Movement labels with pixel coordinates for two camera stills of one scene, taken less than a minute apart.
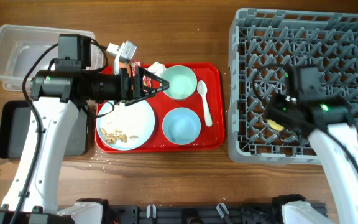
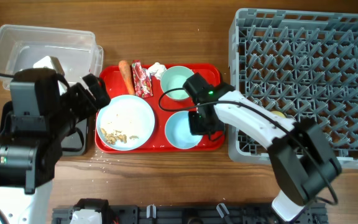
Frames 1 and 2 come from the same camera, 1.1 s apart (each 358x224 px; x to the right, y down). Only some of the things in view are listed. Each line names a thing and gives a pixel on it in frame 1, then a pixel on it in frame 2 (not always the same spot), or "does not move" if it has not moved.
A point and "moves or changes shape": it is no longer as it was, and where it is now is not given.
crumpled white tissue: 157,68 does not move
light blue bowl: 181,126 moves or changes shape
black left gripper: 128,86 → 89,94
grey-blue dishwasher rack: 265,46 does not move
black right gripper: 279,113 → 199,121
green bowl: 182,80 does not move
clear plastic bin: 19,52 does not move
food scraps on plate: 112,137 does not move
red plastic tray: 188,116 does not move
